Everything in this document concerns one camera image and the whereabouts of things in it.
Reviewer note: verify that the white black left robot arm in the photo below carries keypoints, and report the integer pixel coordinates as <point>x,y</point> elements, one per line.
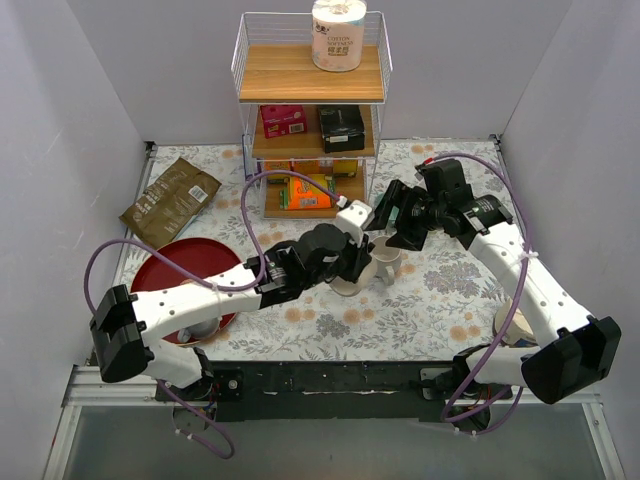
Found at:
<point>129,329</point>

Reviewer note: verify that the pink red box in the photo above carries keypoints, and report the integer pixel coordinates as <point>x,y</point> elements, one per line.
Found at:
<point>281,120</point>

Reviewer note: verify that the yellow sponge pack rear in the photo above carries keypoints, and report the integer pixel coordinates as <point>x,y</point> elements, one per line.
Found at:
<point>300,167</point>

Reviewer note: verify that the red round tray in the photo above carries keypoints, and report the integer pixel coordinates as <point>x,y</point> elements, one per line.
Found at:
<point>200,256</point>

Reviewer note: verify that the black box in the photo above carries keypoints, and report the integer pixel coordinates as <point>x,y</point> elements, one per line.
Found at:
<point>342,128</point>

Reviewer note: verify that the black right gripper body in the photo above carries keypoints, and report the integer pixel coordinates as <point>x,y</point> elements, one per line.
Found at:
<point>405,215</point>

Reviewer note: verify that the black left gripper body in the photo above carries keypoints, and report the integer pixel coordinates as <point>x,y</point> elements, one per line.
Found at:
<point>360,257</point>

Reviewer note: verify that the wrapped toilet paper roll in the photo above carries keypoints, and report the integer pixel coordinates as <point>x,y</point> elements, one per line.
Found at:
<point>338,34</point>

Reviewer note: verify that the black base bar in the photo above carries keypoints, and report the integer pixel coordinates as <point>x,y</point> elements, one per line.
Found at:
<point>272,390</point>

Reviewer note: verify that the paper cup with crumpled paper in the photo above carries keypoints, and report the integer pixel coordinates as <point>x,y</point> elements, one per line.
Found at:
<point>519,334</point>

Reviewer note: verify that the grey mug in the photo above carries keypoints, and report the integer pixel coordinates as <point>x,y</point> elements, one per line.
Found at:
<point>198,332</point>

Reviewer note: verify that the white mug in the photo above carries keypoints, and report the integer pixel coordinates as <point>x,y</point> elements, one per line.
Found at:
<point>388,260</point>

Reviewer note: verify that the brown coffee bag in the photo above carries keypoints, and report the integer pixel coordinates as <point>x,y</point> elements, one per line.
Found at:
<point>169,204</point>

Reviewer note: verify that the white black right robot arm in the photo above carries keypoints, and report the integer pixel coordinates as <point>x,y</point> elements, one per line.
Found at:
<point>572,348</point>

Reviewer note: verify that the teal green mug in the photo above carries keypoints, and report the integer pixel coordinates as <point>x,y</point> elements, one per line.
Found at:
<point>394,212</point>

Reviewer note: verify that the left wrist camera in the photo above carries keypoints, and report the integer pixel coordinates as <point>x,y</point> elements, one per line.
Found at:
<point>352,218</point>

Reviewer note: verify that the cream mug black rim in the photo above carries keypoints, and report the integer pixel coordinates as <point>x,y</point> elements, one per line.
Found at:
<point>354,276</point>

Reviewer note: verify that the orange sponge pack front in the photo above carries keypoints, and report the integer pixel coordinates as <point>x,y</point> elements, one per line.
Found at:
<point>299,194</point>

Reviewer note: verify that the white wire wooden shelf rack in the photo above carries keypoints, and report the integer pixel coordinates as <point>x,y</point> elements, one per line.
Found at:
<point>272,65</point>

